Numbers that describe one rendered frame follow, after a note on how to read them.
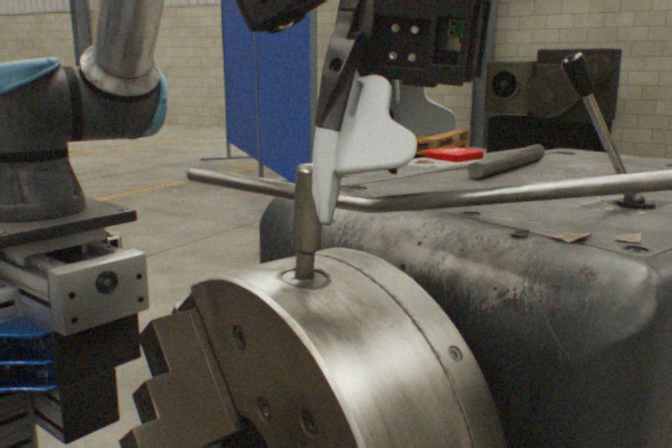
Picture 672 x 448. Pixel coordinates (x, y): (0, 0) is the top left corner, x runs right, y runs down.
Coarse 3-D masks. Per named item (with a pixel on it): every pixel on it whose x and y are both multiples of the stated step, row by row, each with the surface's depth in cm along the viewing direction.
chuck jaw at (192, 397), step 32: (160, 320) 52; (192, 320) 54; (160, 352) 52; (192, 352) 52; (160, 384) 50; (192, 384) 51; (224, 384) 52; (160, 416) 49; (192, 416) 50; (224, 416) 51
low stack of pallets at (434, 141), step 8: (424, 136) 834; (432, 136) 831; (440, 136) 831; (448, 136) 838; (464, 136) 893; (424, 144) 856; (432, 144) 805; (440, 144) 869; (448, 144) 850; (456, 144) 861; (464, 144) 896; (416, 152) 815; (424, 152) 810
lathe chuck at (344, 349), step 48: (192, 288) 55; (240, 288) 48; (288, 288) 47; (336, 288) 48; (240, 336) 50; (288, 336) 44; (336, 336) 44; (384, 336) 46; (240, 384) 51; (288, 384) 45; (336, 384) 41; (384, 384) 43; (432, 384) 45; (240, 432) 57; (288, 432) 46; (336, 432) 42; (384, 432) 41; (432, 432) 43
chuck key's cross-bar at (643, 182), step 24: (192, 168) 50; (264, 192) 48; (288, 192) 47; (432, 192) 44; (456, 192) 43; (480, 192) 43; (504, 192) 42; (528, 192) 41; (552, 192) 41; (576, 192) 40; (600, 192) 40; (624, 192) 40
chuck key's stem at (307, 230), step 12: (300, 168) 46; (312, 168) 46; (300, 180) 46; (300, 192) 47; (300, 204) 47; (312, 204) 47; (300, 216) 47; (312, 216) 47; (300, 228) 47; (312, 228) 47; (300, 240) 48; (312, 240) 48; (300, 252) 48; (312, 252) 48; (300, 264) 49; (312, 264) 49; (300, 276) 49; (312, 276) 49
